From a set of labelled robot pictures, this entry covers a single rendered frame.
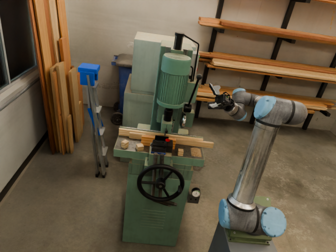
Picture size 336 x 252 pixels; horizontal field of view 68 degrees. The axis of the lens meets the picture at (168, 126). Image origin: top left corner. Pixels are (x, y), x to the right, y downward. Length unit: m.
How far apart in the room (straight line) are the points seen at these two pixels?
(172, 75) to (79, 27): 2.70
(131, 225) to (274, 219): 1.10
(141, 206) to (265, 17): 3.22
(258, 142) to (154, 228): 1.19
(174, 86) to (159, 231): 1.18
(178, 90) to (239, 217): 0.78
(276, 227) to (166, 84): 0.98
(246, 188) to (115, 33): 3.11
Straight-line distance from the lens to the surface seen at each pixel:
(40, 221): 2.50
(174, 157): 1.66
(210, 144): 1.81
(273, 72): 3.81
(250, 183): 1.35
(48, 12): 3.03
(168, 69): 1.50
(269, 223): 1.49
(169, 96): 1.54
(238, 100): 1.77
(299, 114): 1.30
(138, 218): 2.05
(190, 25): 3.92
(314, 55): 4.68
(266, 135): 1.27
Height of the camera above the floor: 1.84
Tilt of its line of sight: 28 degrees down
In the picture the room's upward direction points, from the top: 9 degrees clockwise
